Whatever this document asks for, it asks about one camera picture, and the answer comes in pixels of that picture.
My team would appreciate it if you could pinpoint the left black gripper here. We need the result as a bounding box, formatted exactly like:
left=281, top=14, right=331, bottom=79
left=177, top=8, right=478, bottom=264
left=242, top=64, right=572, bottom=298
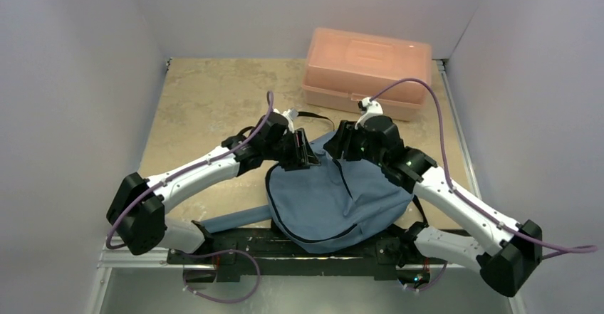
left=263, top=128, right=320, bottom=171

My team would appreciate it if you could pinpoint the blue student backpack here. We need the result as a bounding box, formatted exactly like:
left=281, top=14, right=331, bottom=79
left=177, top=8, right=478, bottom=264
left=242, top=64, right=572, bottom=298
left=200, top=132, right=423, bottom=253

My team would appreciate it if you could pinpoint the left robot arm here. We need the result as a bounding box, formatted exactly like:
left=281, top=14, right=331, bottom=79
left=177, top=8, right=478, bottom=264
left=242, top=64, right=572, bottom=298
left=106, top=111, right=320, bottom=263

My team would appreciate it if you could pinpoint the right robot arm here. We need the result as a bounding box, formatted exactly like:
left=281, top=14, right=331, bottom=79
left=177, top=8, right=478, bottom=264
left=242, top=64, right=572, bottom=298
left=323, top=115, right=543, bottom=298

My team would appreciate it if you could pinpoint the pink plastic storage box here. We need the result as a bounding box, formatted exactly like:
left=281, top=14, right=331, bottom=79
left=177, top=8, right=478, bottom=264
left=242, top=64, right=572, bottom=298
left=301, top=28, right=432, bottom=121

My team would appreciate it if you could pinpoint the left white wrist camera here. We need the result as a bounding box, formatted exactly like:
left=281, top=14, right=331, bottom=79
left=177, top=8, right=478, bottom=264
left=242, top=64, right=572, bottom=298
left=280, top=108, right=298, bottom=132

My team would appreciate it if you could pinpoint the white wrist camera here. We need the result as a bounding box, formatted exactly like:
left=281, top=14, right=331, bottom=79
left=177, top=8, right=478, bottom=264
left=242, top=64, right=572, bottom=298
left=280, top=108, right=298, bottom=132
left=355, top=97, right=383, bottom=129

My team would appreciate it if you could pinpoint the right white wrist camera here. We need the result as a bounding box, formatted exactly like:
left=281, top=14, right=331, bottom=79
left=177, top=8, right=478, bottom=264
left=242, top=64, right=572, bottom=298
left=355, top=97, right=383, bottom=129

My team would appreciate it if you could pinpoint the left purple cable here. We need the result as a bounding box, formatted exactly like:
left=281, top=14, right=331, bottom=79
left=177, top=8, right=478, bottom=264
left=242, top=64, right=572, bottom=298
left=105, top=90, right=276, bottom=251

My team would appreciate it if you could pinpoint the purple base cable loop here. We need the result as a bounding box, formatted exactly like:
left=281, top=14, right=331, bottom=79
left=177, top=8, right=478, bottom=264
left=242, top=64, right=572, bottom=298
left=182, top=249, right=262, bottom=304

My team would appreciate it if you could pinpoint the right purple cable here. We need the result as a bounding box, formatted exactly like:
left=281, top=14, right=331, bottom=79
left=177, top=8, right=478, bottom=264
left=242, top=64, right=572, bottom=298
left=370, top=78, right=599, bottom=256

